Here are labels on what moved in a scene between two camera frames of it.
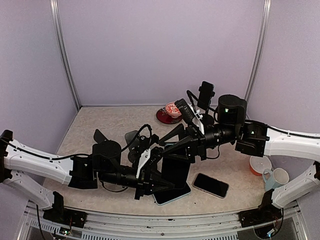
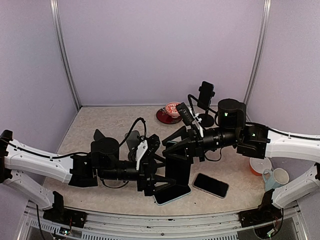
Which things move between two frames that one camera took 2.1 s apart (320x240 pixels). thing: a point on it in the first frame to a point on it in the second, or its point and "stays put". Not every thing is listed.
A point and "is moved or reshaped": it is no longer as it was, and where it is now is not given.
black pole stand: [136, 146] is moved or reshaped
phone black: [206, 91] stays put
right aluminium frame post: [265, 24] stays put
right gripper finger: [178, 145] stays put
